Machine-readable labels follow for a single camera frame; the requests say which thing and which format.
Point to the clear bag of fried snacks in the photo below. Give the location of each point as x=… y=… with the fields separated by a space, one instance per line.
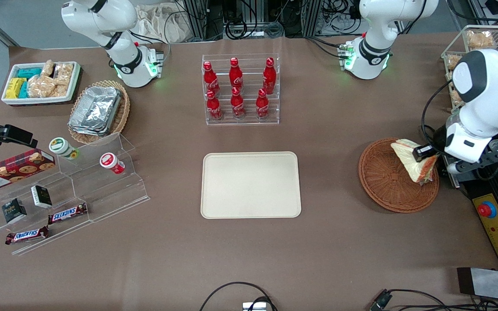
x=480 y=39
x=454 y=62

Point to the red lid yogurt cup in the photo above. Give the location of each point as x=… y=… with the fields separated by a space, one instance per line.
x=110 y=162

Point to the red Walkers cookie box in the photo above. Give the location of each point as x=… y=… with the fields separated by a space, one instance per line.
x=11 y=170

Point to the beige plastic tray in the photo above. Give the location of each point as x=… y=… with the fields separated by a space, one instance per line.
x=249 y=185

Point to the teal snack packet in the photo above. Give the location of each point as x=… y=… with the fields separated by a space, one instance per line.
x=24 y=90
x=29 y=72

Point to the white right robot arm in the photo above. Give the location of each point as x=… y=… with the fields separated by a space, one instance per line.
x=123 y=65

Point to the beige cloth bag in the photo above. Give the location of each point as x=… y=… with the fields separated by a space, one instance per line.
x=162 y=26

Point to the green lid yogurt cup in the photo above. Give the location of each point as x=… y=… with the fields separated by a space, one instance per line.
x=61 y=147

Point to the grey metal panel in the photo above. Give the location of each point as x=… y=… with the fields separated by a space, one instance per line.
x=491 y=284

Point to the small silver device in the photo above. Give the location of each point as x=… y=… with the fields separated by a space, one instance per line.
x=254 y=307

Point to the clear acrylic bottle rack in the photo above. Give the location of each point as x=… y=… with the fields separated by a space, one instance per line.
x=244 y=123

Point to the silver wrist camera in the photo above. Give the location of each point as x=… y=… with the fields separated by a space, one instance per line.
x=456 y=167

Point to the Snickers chocolate bar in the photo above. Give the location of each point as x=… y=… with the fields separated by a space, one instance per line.
x=67 y=214
x=26 y=235

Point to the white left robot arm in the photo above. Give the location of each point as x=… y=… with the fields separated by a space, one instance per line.
x=491 y=86

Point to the red emergency stop button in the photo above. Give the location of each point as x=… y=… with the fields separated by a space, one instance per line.
x=486 y=210

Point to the clear acrylic stepped shelf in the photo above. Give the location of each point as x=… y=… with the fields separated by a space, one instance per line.
x=102 y=194

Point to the round brown wicker basket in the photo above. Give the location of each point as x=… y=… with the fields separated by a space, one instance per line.
x=383 y=190

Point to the red Coca-Cola bottle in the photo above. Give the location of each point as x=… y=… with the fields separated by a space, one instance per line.
x=214 y=108
x=269 y=77
x=237 y=106
x=262 y=106
x=235 y=75
x=211 y=80

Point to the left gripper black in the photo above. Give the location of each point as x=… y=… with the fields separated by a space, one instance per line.
x=438 y=137

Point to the clear bag of crackers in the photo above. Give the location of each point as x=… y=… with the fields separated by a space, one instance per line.
x=62 y=90
x=48 y=68
x=41 y=86
x=64 y=73

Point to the small black white box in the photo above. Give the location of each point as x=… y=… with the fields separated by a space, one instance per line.
x=41 y=196

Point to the small black gold box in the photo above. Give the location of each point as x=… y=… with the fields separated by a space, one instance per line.
x=14 y=211

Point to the white rectangular snack bin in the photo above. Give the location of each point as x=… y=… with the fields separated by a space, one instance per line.
x=74 y=86

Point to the triangular sandwich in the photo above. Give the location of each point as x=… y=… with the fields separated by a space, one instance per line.
x=404 y=151

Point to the oval tan wicker basket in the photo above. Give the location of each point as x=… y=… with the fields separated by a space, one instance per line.
x=122 y=116

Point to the aluminium foil tray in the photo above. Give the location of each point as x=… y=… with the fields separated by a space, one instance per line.
x=95 y=108

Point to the yellow snack packet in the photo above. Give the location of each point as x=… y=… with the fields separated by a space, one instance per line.
x=15 y=88

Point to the aluminium frame profile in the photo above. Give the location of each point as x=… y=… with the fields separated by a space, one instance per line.
x=199 y=21
x=311 y=17

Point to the black tray sealing machine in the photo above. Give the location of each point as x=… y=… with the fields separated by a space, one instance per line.
x=491 y=203

